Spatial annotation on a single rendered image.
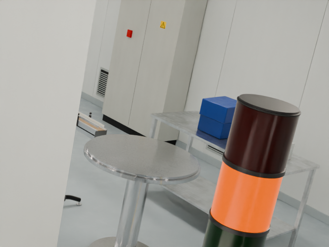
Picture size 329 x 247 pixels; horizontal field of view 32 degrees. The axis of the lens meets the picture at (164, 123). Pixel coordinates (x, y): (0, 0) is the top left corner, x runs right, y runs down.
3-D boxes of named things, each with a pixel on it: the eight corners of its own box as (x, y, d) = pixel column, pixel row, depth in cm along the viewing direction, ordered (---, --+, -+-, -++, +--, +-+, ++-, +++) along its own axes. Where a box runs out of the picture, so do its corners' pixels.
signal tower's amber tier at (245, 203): (244, 238, 43) (259, 180, 42) (198, 210, 47) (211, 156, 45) (280, 227, 47) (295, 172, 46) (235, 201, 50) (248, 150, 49)
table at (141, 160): (114, 302, 417) (137, 185, 391) (44, 242, 479) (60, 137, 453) (200, 271, 483) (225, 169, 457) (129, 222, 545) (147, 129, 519)
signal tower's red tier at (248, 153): (260, 178, 42) (275, 118, 41) (211, 154, 45) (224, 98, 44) (296, 170, 46) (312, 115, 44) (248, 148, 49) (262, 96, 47)
